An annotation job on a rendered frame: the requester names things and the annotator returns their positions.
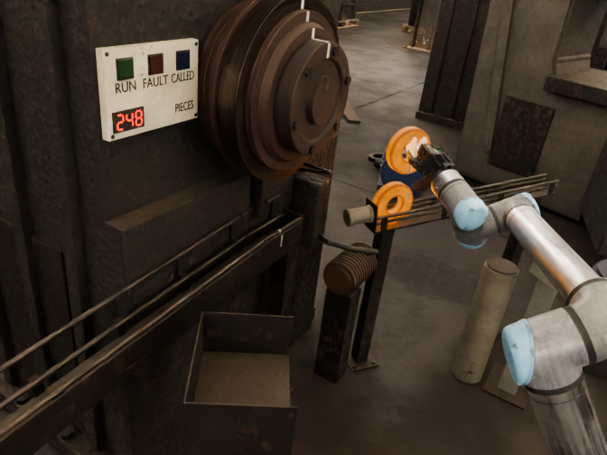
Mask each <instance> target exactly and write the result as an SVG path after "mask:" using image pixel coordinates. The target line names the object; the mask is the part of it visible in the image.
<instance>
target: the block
mask: <svg viewBox="0 0 607 455"><path fill-rule="evenodd" d="M311 177H314V178H319V179H325V180H329V182H328V183H324V182H319V181H311ZM331 184H332V180H331V179H330V178H327V177H324V176H321V175H319V174H316V173H313V172H304V173H302V174H300V175H298V176H296V178H295V183H294V199H293V207H292V211H295V212H298V213H300V214H303V228H302V236H301V244H300V245H302V246H306V247H308V248H315V247H316V246H318V245H319V244H320V243H321V242H322V241H321V240H319V239H318V236H319V235H320V234H322V235H324V229H325V222H326V216H327V209H328V203H329V197H330V190H331Z"/></svg>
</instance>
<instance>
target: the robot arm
mask: <svg viewBox="0 0 607 455"><path fill-rule="evenodd" d="M441 147H443V149H444V150H445V153H442V152H441ZM448 154H449V152H448V151H447V150H446V148H445V147H444V146H443V145H442V143H439V145H438V146H433V145H430V144H428V143H427V139H426V137H423V138H422V139H421V140H420V142H419V143H417V139H416V137H414V138H413V140H412V141H411V142H410V144H408V145H407V146H406V158H407V160H408V162H409V163H410V164H411V165H412V166H413V168H415V169H416V170H417V171H418V172H420V173H422V174H424V175H425V176H426V177H424V178H423V179H422V180H420V181H417V182H416V183H414V184H413V189H414V191H418V192H423V191H426V190H428V189H430V188H431V189H432V191H433V193H434V194H435V196H436V197H437V198H438V199H439V200H440V202H441V203H442V204H443V206H444V207H445V209H446V210H447V211H448V213H449V215H450V219H451V222H452V225H453V233H454V236H455V238H456V239H457V241H458V243H459V244H460V245H461V246H463V247H466V248H470V249H474V248H478V247H481V246H483V245H484V244H485V242H486V241H487V239H488V238H489V237H494V236H496V235H498V234H501V233H504V232H507V231H509V232H511V233H512V234H513V235H514V237H515V238H516V239H517V241H518V242H519V243H520V244H521V245H522V246H523V247H524V249H525V250H526V251H527V253H528V254H529V255H530V257H531V258H532V259H533V260H534V262H535V263H536V264H537V266H538V267H539V268H540V270H541V271H542V272H543V273H544V275H545V276H546V277H547V279H548V280H549V281H550V283H551V284H553V285H554V287H555V288H556V289H557V291H558V292H559V293H560V295H561V296H562V297H563V298H564V300H565V307H562V308H558V309H555V310H552V311H548V312H545V313H542V314H539V315H537V316H534V317H530V318H527V319H521V320H519V321H518V322H515V323H512V324H510V325H508V326H506V327H505V328H504V329H503V331H502V333H501V339H502V346H503V349H504V354H505V357H506V360H507V362H508V366H509V371H510V373H511V375H512V377H513V379H514V381H515V383H516V384H517V385H523V386H524V387H525V389H526V390H527V392H528V396H529V399H530V402H531V403H532V406H533V409H534V412H535V414H536V417H537V421H538V423H539V426H540V429H541V431H542V433H543V436H544V439H545V441H546V446H547V448H548V450H549V453H550V455H607V445H606V442H605V439H604V437H603V434H602V429H601V426H600V424H599V421H598V418H597V415H596V412H595V410H594V407H593V402H592V399H591V396H590V394H589V391H588V388H587V385H586V383H585V380H584V371H583V367H585V366H589V365H591V364H594V363H598V362H601V361H603V360H605V359H606V358H607V278H604V277H600V276H599V275H598V274H597V273H596V272H595V271H594V270H593V269H592V268H591V267H590V266H589V265H588V264H587V263H586V262H585V261H584V260H583V259H582V258H581V257H580V256H579V255H578V254H577V253H576V252H575V251H574V250H573V249H572V248H571V247H570V246H569V245H568V244H567V243H566V242H565V241H564V240H563V239H562V238H561V237H560V236H559V235H558V234H557V233H556V232H555V231H554V230H553V229H552V228H551V227H550V226H549V225H548V224H547V223H546V222H545V221H544V220H543V219H542V218H541V217H540V210H539V207H538V205H537V203H536V201H535V200H534V199H533V197H532V196H531V195H530V194H529V193H526V192H523V193H520V194H516V195H514V196H513V197H510V198H507V199H505V200H501V201H499V202H496V203H493V204H491V205H489V206H485V204H484V202H483V201H482V200H481V199H480V198H479V197H478V196H477V195H476V194H475V192H474V191H473V190H472V188H471V187H470V186H469V185H468V184H467V182H466V181H465V180H464V178H463V177H462V176H461V174H460V173H458V172H457V171H456V170H454V169H453V168H454V166H455V165H454V164H453V162H452V161H451V160H450V159H449V157H448Z"/></svg>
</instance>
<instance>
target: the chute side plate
mask: <svg viewBox="0 0 607 455"><path fill-rule="evenodd" d="M302 228H303V221H302V220H301V221H299V222H298V223H296V224H295V225H293V226H292V227H290V228H288V229H287V230H286V231H284V232H282V233H281V234H279V235H278V236H276V237H274V238H273V239H271V240H269V241H268V242H266V243H265V244H263V245H262V246H261V247H260V248H259V249H257V250H256V251H254V252H253V253H252V254H250V255H249V256H247V257H246V258H245V259H243V260H242V261H240V262H239V263H238V264H236V265H235V266H233V267H232V268H231V269H229V270H228V271H227V272H226V273H225V274H223V275H222V276H220V277H219V278H218V279H216V280H215V281H214V282H212V283H211V284H210V285H208V286H207V287H206V288H204V289H203V290H201V291H200V292H198V293H197V294H195V295H194V296H193V297H191V298H190V299H189V300H188V301H187V302H185V303H184V304H183V305H181V306H180V307H179V308H177V309H176V310H175V311H173V312H171V313H170V314H169V315H167V316H166V317H165V318H163V319H162V320H160V321H159V322H158V323H156V324H155V325H154V326H153V327H152V328H150V329H149V330H148V331H146V332H145V333H144V334H142V335H141V336H140V337H138V338H137V339H135V340H134V341H132V342H131V343H130V344H128V345H127V346H125V347H124V348H122V349H121V350H120V351H118V352H117V353H116V354H115V355H114V356H113V357H111V358H110V359H108V360H107V361H106V362H104V363H103V364H101V365H100V366H99V367H97V368H96V369H94V370H93V371H92V372H90V373H89V374H88V375H86V376H85V377H83V378H82V379H80V381H79V382H77V383H76V384H75V385H73V386H72V387H70V388H69V389H68V390H66V391H65V392H64V393H63V394H61V395H59V396H58V397H57V398H55V399H54V400H52V401H51V402H50V403H48V404H47V405H45V406H44V407H43V408H42V409H41V410H40V411H38V412H37V413H35V414H34V415H32V416H31V417H30V418H28V419H27V420H26V421H24V422H23V423H21V424H20V425H19V426H17V427H16V428H15V429H13V430H12V431H10V432H9V433H7V434H6V436H4V437H3V438H2V439H0V455H33V454H34V453H35V452H36V451H37V450H39V449H40V448H41V447H42V446H44V445H45V444H46V443H47V442H49V441H50V440H51V439H53V438H54V437H55V436H56V435H58V434H59V433H60V432H62V431H63V430H64V429H65V428H67V427H68V426H69V425H70V424H72V423H73V422H74V421H76V420H77V419H78V418H79V417H81V415H82V414H84V413H85V412H86V411H87V410H89V409H90V408H91V407H92V406H94V405H95V404H96V403H98V402H99V401H100V400H101V399H103V398H104V397H105V396H106V395H108V394H109V393H110V392H112V391H113V390H114V389H115V388H117V387H118V386H119V385H121V384H122V383H123V382H124V381H126V369H127V368H129V367H131V366H132V365H133V364H134V363H135V362H137V361H138V360H140V359H141V358H143V357H144V356H147V363H148V362H149V361H150V360H151V359H153V358H154V357H155V356H157V355H158V354H159V353H160V352H162V351H163V350H164V349H165V348H167V347H168V346H169V345H171V344H172V343H173V342H174V341H176V340H177V339H178V338H179V337H180V336H181V335H182V334H184V333H185V332H186V331H187V330H189V329H190V328H191V327H193V326H194V325H195V324H196V323H198V322H199V321H200V319H201V312H202V311H213V310H214V309H216V308H217V307H218V306H220V305H221V304H222V303H223V302H224V301H226V300H227V299H228V298H229V297H230V296H231V295H233V294H234V293H235V292H237V291H238V290H239V289H240V288H242V287H243V286H244V285H245V284H247V283H248V282H249V281H251V280H252V279H253V278H254V277H256V276H257V275H258V274H260V273H261V272H262V271H263V270H265V269H266V268H267V267H269V266H270V265H271V264H272V263H274V262H275V261H277V260H278V259H280V258H281V257H282V256H284V255H286V254H287V249H288V245H289V244H290V243H292V242H293V241H295V240H296V239H297V238H298V237H299V242H298V246H299V245H300V244H301V236H302ZM282 235H283V239H282V246H281V236H282Z"/></svg>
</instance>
